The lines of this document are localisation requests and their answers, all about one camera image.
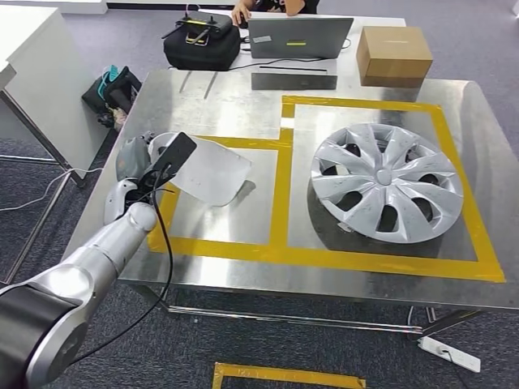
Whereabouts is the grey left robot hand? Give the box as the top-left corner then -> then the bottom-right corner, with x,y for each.
115,130 -> 158,184

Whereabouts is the white plastic car body part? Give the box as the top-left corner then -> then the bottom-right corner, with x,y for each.
147,131 -> 253,207

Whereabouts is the stainless steel workbench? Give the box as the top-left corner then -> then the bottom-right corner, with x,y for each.
60,68 -> 519,336

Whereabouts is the black and teal bag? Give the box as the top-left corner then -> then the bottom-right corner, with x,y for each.
81,64 -> 143,133

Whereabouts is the black carry bag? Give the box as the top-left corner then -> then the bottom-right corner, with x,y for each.
162,11 -> 242,72

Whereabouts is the black remote controller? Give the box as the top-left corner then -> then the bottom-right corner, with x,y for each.
161,5 -> 233,41

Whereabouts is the grey laptop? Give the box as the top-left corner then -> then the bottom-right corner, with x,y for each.
248,15 -> 354,75

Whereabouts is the seated person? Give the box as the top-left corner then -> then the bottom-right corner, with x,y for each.
230,0 -> 321,28

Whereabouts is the silver wheel hubcap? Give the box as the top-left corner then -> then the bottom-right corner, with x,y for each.
310,123 -> 465,246

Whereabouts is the brown cardboard box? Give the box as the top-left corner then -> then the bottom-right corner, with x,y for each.
356,25 -> 434,89

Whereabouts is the white power strip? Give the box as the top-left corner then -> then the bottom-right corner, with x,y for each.
418,335 -> 482,374

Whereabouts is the white cable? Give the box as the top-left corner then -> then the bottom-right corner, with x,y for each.
0,167 -> 104,213

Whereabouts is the thin black floor cable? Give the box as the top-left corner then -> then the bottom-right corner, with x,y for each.
442,348 -> 473,389

